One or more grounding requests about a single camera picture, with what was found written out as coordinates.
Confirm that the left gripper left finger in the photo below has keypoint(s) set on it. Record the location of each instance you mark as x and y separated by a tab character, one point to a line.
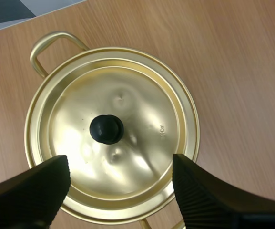
32	198

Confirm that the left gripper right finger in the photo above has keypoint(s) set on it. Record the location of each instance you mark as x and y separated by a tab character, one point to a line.
204	200

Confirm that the gold lid with black knob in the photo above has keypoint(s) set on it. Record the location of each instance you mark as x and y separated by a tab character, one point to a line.
118	100

